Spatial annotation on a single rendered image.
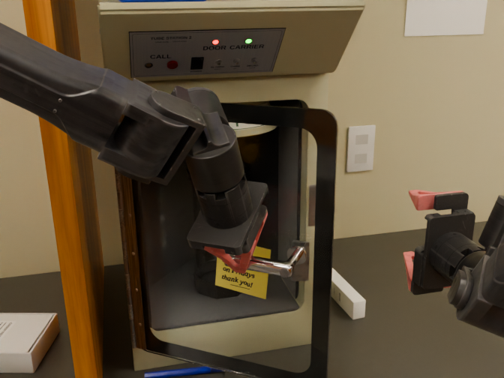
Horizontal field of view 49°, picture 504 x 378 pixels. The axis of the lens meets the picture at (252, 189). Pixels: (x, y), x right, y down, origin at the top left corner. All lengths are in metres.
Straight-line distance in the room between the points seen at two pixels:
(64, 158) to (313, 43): 0.35
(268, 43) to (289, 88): 0.11
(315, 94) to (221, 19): 0.22
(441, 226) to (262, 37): 0.33
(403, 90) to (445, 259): 0.75
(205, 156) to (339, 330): 0.58
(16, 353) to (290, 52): 0.64
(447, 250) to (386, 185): 0.74
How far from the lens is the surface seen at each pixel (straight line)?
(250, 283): 0.76
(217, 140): 0.55
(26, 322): 1.07
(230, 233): 0.61
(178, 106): 0.53
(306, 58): 0.77
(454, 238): 0.73
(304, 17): 0.71
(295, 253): 0.71
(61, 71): 0.52
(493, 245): 0.66
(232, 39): 0.71
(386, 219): 1.48
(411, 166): 1.46
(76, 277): 0.77
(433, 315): 1.13
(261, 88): 0.81
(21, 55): 0.51
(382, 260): 1.31
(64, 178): 0.72
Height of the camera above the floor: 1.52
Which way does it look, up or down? 19 degrees down
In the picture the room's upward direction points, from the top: 1 degrees counter-clockwise
